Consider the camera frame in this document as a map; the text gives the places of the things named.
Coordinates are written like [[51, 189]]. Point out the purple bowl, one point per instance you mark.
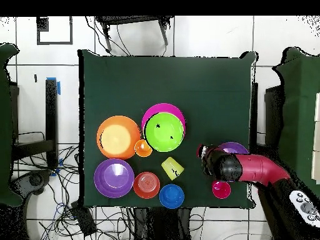
[[114, 178], [233, 148]]

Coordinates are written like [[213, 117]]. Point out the green bowl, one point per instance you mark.
[[164, 132]]

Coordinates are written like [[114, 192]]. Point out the pink bowl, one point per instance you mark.
[[162, 108]]

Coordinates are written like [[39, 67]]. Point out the orange cup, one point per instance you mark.
[[143, 148]]

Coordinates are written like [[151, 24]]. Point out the large orange bowl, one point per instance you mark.
[[117, 137]]

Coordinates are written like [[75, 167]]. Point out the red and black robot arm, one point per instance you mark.
[[260, 168]]

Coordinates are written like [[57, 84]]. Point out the yellow cup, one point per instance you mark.
[[172, 168]]

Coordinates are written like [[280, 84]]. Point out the red cup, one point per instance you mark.
[[221, 190]]

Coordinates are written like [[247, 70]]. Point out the blue bowl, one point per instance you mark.
[[171, 196]]

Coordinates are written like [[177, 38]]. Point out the red-orange bowl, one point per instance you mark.
[[146, 185]]

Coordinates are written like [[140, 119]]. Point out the dark green table cloth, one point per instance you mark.
[[162, 80]]

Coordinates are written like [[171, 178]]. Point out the green cloth covered table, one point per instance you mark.
[[5, 125], [300, 112]]

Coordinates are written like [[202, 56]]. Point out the black power strip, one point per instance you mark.
[[83, 220]]

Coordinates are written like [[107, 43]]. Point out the black metal stand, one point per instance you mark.
[[130, 20]]

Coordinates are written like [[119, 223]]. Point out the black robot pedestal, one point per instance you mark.
[[162, 225]]

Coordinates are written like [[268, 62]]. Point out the black metal table frame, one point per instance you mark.
[[51, 112]]

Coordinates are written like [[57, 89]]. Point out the black square floor frame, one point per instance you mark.
[[42, 25]]

